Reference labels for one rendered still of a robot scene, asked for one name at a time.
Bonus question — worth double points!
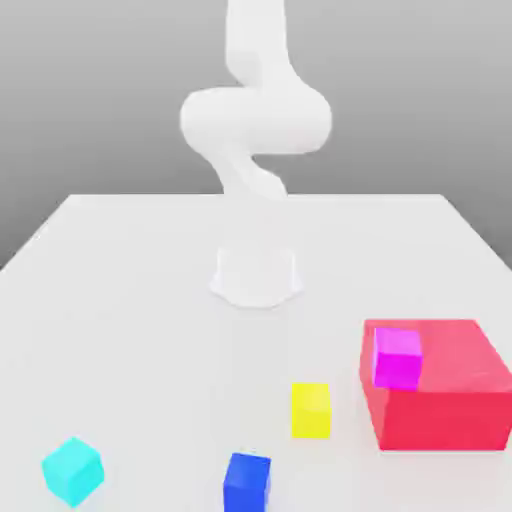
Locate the large red box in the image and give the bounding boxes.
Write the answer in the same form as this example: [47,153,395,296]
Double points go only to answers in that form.
[358,318,512,452]

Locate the small magenta cube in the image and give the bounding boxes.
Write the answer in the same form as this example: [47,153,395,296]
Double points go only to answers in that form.
[372,326,424,392]

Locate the small blue cube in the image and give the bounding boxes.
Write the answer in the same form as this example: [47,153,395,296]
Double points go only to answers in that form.
[222,452,272,512]

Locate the small cyan cube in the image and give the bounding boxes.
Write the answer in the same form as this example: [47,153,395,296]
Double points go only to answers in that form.
[40,436,106,508]

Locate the small yellow cube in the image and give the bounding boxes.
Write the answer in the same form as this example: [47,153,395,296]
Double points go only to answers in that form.
[290,382,332,440]

